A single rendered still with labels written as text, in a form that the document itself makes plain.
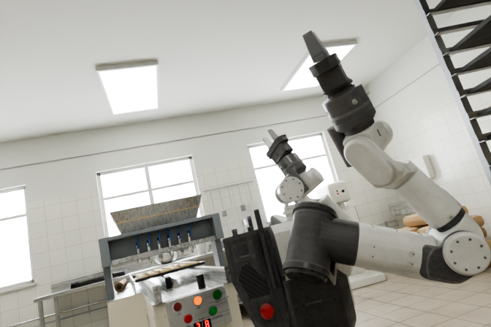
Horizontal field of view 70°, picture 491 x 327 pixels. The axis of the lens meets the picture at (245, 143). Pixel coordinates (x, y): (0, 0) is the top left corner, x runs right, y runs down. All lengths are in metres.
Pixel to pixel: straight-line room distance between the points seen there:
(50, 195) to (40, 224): 0.39
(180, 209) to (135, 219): 0.27
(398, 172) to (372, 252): 0.16
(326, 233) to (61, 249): 4.93
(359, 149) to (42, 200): 5.16
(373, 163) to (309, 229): 0.18
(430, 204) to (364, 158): 0.15
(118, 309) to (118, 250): 0.32
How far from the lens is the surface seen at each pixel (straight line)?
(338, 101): 0.72
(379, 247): 0.76
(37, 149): 5.80
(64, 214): 5.52
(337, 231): 0.75
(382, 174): 0.74
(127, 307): 2.23
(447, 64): 1.61
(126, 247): 2.30
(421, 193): 0.77
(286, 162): 1.32
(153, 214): 2.29
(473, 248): 0.77
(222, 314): 1.56
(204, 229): 2.36
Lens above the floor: 1.02
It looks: 14 degrees up
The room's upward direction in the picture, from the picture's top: 14 degrees counter-clockwise
